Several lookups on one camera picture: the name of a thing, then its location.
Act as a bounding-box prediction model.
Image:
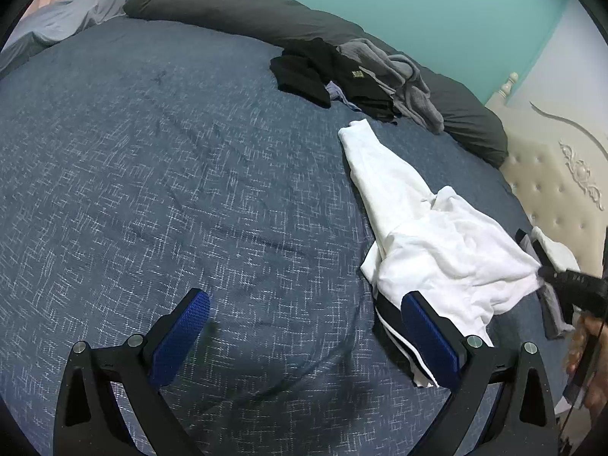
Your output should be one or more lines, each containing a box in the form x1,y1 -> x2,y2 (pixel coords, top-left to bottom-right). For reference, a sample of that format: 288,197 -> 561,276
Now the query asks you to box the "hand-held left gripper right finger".
401,291 -> 559,456

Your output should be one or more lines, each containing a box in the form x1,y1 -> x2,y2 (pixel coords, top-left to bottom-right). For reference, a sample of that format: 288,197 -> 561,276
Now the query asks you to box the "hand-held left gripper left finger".
54,288 -> 212,456

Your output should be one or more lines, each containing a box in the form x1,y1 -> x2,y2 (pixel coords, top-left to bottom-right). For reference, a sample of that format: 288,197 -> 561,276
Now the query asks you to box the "white polo shirt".
338,119 -> 542,388

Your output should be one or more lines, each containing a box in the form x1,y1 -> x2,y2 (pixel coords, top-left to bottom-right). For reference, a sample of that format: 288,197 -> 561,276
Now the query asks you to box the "person's right hand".
565,316 -> 608,412

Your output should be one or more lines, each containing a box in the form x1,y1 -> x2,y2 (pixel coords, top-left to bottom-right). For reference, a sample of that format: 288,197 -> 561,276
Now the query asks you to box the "white folded garment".
531,226 -> 581,271

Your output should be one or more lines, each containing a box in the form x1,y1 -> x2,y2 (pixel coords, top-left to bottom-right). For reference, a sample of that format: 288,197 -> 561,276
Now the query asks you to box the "grey folded garment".
515,229 -> 578,340

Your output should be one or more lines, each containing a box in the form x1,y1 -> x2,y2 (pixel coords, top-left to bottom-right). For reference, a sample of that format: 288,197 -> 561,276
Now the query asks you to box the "cream tufted headboard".
484,72 -> 608,279

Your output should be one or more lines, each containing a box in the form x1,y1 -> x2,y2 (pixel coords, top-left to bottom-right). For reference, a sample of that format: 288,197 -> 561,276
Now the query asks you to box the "blue patterned bed blanket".
0,19 -> 571,456

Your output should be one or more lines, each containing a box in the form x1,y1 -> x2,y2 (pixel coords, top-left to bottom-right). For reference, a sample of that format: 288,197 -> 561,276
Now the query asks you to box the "light blue garment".
325,83 -> 362,110

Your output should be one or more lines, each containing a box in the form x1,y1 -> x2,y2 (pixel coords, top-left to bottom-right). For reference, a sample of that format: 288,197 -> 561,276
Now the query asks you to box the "black garment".
270,38 -> 397,122

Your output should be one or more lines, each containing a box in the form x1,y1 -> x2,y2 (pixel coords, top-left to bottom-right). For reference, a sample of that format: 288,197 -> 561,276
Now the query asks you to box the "dark grey pillow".
123,0 -> 509,168

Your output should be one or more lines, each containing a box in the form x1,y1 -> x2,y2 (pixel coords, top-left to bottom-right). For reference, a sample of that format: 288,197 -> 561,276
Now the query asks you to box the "light grey bed sheet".
0,0 -> 129,74

